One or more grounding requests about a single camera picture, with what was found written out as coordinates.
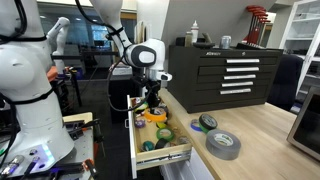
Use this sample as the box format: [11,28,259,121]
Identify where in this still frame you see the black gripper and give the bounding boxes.
[132,75,162,113]

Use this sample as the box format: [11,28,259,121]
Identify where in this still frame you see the orange masking tape roll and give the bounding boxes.
[144,107,168,123]

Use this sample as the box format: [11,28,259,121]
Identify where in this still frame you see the yellow green tape roll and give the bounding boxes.
[133,103,148,114]

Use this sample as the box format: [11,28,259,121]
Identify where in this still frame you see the purple tape roll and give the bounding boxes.
[134,119,146,129]

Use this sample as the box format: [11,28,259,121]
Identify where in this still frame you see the small yellow tape roll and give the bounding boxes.
[155,121,169,130]

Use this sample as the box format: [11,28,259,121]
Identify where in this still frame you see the open wooden drawer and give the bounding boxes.
[125,94,194,180]

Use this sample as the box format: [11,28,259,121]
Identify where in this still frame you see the large green tape roll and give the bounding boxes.
[156,127,176,142]

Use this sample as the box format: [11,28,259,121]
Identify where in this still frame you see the black tape roll white side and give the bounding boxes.
[154,138,172,150]

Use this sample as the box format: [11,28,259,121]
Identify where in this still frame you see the teal and grey tape roll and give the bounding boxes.
[141,140,156,152]

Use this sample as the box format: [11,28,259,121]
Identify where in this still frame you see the blue tape roll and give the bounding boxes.
[190,118,203,133]

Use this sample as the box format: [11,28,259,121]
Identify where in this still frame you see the clear tape roll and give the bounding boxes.
[176,135,192,146]

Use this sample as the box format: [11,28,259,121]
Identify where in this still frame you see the black tape roll grey core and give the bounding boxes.
[198,113,219,132]

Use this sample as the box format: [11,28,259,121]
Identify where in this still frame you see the small green tape roll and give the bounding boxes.
[198,123,210,134]

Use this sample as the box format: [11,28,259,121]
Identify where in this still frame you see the white under-counter drawer cabinet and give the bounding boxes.
[159,148,221,180]

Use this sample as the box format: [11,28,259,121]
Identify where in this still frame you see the black low cabinet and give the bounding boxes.
[106,71,136,124]

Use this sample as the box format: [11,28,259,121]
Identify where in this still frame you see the black metal tool chest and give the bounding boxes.
[167,44,284,114]

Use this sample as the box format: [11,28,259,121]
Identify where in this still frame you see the white box with pink lid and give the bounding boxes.
[111,64,134,76]

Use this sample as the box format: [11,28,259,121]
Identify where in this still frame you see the grey small bottle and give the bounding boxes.
[184,31,194,48]

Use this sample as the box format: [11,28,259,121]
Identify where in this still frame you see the black clamp tool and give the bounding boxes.
[64,118,101,141]

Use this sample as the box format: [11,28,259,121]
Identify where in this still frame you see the white squeeze bottle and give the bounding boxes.
[190,19,200,44]

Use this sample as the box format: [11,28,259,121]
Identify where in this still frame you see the robot mounting table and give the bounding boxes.
[0,112,101,180]

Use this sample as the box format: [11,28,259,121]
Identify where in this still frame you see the silver metal can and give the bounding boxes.
[219,35,232,50]

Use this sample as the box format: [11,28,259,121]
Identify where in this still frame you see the black office chair back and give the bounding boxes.
[266,53,305,113]

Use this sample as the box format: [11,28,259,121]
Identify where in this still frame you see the silver microwave oven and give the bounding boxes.
[286,85,320,162]

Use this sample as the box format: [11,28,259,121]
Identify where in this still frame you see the white glass shelf cabinet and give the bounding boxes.
[279,0,320,98]

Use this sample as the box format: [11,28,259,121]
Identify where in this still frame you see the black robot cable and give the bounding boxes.
[73,0,158,113]

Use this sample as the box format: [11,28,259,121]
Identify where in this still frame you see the black tool with grey handle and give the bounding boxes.
[192,32,216,50]

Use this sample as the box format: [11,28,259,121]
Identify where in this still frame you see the large grey duct tape roll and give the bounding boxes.
[205,129,242,161]

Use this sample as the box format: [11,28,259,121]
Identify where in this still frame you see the orange handled tool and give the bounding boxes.
[83,158,100,178]

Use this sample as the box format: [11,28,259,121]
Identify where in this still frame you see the red T-handle hex key set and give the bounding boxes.
[243,4,272,46]

